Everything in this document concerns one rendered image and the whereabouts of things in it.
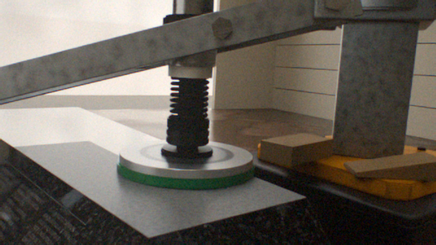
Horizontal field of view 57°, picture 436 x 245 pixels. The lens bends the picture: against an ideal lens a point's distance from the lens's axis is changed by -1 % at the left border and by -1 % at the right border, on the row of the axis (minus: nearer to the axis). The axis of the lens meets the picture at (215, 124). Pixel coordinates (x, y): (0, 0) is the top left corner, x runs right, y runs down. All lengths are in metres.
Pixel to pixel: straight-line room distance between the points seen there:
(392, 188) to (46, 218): 0.71
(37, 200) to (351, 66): 0.86
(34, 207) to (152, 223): 0.22
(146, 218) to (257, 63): 9.03
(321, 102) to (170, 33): 8.05
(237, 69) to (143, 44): 8.54
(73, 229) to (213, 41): 0.30
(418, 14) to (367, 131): 0.32
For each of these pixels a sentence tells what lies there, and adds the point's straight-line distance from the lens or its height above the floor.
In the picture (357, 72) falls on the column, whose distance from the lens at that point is 1.16.
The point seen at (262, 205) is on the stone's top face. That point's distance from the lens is 0.51.
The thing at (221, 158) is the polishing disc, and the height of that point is 0.88.
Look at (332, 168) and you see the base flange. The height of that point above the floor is 0.78.
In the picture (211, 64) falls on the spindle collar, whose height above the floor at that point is 1.02.
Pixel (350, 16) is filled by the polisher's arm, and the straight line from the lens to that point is 0.55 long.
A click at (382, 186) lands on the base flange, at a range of 0.98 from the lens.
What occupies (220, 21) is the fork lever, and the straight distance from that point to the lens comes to 0.56.
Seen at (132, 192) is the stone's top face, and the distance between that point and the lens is 0.54.
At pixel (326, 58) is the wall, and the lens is 8.54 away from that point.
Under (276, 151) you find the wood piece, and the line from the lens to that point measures 1.02.
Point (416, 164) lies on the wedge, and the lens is 1.02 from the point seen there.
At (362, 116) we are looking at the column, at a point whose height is 0.90.
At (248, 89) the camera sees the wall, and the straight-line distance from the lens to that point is 9.33.
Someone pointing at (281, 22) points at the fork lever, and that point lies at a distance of 0.57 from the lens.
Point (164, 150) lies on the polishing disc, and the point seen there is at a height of 0.88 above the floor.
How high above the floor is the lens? 1.02
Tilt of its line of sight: 9 degrees down
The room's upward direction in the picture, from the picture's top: 3 degrees clockwise
